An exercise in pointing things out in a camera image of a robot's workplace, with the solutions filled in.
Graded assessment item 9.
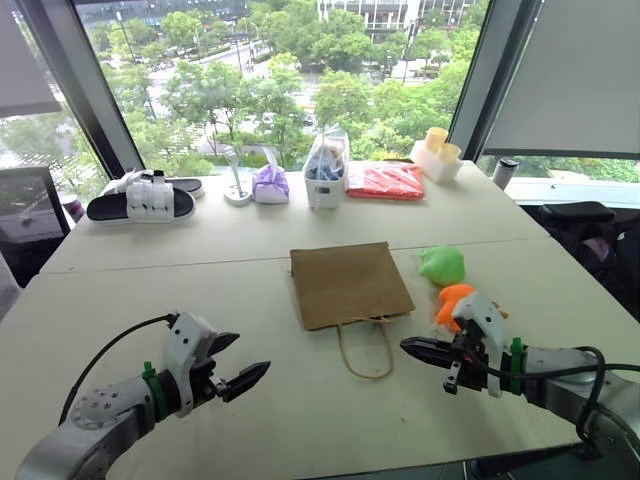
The white cup holder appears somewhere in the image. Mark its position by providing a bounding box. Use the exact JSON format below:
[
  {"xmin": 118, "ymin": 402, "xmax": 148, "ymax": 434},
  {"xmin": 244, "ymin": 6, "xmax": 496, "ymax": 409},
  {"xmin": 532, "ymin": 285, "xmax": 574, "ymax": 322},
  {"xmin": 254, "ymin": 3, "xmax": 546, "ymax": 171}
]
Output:
[{"xmin": 409, "ymin": 138, "xmax": 464, "ymax": 184}]

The green wrist zip tie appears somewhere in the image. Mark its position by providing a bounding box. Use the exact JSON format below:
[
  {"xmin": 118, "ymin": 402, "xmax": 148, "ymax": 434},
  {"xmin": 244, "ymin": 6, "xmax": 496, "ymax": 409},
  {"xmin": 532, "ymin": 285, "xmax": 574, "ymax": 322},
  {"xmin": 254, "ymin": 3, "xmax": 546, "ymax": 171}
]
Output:
[
  {"xmin": 141, "ymin": 361, "xmax": 170, "ymax": 422},
  {"xmin": 509, "ymin": 337, "xmax": 527, "ymax": 397}
]

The clear bag with blue items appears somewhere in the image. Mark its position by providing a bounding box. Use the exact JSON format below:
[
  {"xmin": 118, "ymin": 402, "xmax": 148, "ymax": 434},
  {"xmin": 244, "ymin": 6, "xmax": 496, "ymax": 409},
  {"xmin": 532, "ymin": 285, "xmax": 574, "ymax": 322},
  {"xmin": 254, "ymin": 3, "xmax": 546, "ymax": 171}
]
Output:
[{"xmin": 302, "ymin": 129, "xmax": 350, "ymax": 211}]

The white hook stand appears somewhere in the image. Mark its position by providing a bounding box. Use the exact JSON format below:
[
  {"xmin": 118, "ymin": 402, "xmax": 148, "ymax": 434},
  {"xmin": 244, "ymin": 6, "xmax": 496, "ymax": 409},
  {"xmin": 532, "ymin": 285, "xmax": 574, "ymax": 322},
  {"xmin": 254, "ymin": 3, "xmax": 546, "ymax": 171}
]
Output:
[{"xmin": 222, "ymin": 146, "xmax": 254, "ymax": 206}]

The silver tumbler with black lid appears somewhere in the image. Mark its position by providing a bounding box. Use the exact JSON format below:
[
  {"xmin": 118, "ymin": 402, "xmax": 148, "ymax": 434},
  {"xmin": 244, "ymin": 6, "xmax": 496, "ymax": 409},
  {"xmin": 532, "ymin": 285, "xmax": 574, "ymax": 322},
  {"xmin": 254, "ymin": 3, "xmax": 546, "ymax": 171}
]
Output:
[{"xmin": 491, "ymin": 156, "xmax": 519, "ymax": 192}]

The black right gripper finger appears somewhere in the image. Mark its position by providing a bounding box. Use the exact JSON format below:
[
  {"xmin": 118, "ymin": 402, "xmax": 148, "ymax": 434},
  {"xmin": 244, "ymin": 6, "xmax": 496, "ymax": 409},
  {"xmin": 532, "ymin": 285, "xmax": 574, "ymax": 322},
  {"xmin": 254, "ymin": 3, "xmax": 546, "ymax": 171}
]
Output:
[
  {"xmin": 402, "ymin": 344, "xmax": 455, "ymax": 372},
  {"xmin": 399, "ymin": 335, "xmax": 455, "ymax": 353}
]

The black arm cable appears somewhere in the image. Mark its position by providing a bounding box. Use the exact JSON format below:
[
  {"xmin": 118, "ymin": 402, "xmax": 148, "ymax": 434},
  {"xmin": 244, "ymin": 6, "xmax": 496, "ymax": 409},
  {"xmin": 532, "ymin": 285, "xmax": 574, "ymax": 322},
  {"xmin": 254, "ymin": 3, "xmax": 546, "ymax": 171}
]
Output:
[
  {"xmin": 478, "ymin": 345, "xmax": 640, "ymax": 444},
  {"xmin": 58, "ymin": 312, "xmax": 180, "ymax": 427}
]

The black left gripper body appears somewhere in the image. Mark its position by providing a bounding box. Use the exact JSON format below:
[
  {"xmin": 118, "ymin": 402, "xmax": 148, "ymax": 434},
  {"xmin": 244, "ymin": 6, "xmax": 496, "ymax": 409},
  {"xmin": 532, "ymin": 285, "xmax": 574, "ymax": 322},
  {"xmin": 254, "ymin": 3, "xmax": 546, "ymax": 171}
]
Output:
[{"xmin": 187, "ymin": 354, "xmax": 230, "ymax": 407}]

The orange plush toy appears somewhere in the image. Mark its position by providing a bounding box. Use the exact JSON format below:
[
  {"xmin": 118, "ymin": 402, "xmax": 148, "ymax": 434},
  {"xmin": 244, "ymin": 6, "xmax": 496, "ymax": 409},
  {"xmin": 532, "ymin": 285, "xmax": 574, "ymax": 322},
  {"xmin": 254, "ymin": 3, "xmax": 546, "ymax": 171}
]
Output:
[{"xmin": 433, "ymin": 282, "xmax": 511, "ymax": 335}]

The dark window frame post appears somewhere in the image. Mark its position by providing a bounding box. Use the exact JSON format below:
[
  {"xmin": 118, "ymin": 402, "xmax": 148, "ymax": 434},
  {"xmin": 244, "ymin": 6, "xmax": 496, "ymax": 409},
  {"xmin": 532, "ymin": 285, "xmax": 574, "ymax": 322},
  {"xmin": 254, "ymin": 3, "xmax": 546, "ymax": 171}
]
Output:
[
  {"xmin": 447, "ymin": 0, "xmax": 536, "ymax": 161},
  {"xmin": 14, "ymin": 0, "xmax": 147, "ymax": 179}
]

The red plastic packet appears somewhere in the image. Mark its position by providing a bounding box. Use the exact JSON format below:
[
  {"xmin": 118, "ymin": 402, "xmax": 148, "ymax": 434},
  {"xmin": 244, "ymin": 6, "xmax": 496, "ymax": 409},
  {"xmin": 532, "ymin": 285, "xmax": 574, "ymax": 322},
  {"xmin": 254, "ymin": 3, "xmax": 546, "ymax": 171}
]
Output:
[{"xmin": 345, "ymin": 160, "xmax": 427, "ymax": 202}]

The brown paper bag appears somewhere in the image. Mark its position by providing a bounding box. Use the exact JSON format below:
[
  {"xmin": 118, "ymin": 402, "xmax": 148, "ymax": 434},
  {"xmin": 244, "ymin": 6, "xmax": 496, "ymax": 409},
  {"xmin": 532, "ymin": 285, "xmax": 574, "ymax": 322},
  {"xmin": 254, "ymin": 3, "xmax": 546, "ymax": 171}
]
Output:
[{"xmin": 287, "ymin": 241, "xmax": 417, "ymax": 380}]

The purple cup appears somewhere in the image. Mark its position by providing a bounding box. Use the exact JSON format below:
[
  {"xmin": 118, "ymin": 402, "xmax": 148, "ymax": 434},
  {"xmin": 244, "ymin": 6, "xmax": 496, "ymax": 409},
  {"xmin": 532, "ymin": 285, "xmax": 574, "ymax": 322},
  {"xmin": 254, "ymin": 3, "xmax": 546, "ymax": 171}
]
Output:
[{"xmin": 59, "ymin": 193, "xmax": 87, "ymax": 224}]

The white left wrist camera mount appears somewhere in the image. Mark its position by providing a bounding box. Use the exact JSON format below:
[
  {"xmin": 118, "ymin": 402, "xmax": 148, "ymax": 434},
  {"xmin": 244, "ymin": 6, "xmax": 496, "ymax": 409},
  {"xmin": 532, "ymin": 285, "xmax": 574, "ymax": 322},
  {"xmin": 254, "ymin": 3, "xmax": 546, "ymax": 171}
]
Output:
[{"xmin": 161, "ymin": 312, "xmax": 220, "ymax": 419}]

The green right wrist zip tie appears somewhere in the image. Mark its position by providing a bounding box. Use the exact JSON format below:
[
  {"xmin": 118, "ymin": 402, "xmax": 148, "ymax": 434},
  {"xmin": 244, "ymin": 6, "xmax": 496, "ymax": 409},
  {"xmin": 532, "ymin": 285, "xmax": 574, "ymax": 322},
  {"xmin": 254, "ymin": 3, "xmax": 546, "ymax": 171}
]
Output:
[{"xmin": 509, "ymin": 337, "xmax": 527, "ymax": 397}]

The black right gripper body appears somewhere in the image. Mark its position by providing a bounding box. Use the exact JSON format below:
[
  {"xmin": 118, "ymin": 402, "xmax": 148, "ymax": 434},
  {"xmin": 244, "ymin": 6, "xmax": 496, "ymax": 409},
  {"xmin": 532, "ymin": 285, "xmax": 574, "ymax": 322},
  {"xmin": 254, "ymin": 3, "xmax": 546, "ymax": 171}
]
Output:
[{"xmin": 441, "ymin": 327, "xmax": 491, "ymax": 397}]

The black office chair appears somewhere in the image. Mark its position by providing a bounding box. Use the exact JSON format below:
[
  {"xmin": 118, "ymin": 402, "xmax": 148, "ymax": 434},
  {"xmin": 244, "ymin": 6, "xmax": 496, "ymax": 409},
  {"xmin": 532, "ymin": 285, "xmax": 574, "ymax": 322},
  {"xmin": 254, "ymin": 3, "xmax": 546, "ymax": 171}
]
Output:
[{"xmin": 535, "ymin": 200, "xmax": 640, "ymax": 306}]

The green left wrist zip tie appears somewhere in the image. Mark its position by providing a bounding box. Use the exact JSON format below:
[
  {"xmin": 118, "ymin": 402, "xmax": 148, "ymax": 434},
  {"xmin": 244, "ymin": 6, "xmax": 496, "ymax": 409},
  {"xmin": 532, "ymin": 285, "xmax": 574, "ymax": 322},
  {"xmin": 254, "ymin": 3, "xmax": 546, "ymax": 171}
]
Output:
[{"xmin": 141, "ymin": 361, "xmax": 170, "ymax": 422}]

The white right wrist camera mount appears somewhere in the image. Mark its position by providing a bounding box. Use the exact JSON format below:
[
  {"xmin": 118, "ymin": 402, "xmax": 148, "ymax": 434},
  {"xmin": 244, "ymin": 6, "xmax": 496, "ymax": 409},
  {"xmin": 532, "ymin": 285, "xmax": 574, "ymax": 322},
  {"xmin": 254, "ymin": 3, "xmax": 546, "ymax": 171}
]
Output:
[{"xmin": 451, "ymin": 291, "xmax": 512, "ymax": 399}]

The black slipper with white strap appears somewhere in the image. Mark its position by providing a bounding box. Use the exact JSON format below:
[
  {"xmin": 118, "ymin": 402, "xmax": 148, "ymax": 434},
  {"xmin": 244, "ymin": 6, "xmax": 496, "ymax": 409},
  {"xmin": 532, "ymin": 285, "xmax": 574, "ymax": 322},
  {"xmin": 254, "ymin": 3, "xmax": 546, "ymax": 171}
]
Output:
[
  {"xmin": 101, "ymin": 168, "xmax": 207, "ymax": 201},
  {"xmin": 85, "ymin": 180, "xmax": 197, "ymax": 225}
]

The green plush toy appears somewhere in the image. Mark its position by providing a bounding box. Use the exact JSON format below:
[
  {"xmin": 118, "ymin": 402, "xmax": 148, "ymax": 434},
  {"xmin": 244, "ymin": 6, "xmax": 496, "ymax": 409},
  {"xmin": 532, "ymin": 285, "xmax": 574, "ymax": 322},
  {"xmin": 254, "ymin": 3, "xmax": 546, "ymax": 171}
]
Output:
[{"xmin": 417, "ymin": 244, "xmax": 468, "ymax": 288}]

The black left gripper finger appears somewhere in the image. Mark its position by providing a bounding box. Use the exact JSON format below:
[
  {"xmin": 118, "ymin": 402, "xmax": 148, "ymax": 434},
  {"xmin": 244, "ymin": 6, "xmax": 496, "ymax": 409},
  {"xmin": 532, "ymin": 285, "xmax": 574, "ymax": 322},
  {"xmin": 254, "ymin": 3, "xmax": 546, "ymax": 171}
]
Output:
[
  {"xmin": 207, "ymin": 330, "xmax": 242, "ymax": 358},
  {"xmin": 218, "ymin": 360, "xmax": 272, "ymax": 404}
]

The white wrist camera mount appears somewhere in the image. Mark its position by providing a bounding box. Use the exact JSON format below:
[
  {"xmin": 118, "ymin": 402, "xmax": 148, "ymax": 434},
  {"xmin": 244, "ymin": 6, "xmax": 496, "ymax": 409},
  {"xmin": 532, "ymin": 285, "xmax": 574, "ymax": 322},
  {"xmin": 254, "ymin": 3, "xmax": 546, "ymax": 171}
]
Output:
[
  {"xmin": 161, "ymin": 312, "xmax": 220, "ymax": 419},
  {"xmin": 451, "ymin": 291, "xmax": 512, "ymax": 399}
]

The blue items bundle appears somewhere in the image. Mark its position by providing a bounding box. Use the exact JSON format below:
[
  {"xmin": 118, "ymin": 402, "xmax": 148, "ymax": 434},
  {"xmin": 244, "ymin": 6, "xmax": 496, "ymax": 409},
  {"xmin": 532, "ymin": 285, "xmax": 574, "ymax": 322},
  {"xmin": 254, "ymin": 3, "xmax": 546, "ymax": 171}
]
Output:
[{"xmin": 307, "ymin": 144, "xmax": 347, "ymax": 182}]

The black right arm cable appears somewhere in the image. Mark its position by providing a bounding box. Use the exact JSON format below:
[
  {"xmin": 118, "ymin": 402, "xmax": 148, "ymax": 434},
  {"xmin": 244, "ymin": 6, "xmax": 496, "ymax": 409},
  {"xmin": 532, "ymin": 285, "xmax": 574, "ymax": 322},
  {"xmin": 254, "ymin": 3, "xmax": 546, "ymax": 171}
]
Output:
[{"xmin": 478, "ymin": 345, "xmax": 640, "ymax": 444}]

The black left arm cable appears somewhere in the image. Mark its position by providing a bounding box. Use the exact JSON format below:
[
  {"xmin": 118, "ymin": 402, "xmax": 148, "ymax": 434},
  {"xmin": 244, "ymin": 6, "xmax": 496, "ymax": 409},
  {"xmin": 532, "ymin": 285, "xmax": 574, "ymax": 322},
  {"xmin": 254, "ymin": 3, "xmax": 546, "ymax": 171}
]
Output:
[{"xmin": 58, "ymin": 312, "xmax": 180, "ymax": 427}]

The grey roller blind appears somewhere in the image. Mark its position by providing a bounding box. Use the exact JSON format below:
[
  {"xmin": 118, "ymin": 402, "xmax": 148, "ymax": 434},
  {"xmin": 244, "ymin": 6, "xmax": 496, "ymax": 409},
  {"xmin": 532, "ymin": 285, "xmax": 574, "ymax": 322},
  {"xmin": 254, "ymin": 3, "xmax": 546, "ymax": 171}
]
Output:
[
  {"xmin": 0, "ymin": 0, "xmax": 65, "ymax": 120},
  {"xmin": 480, "ymin": 0, "xmax": 640, "ymax": 161}
]

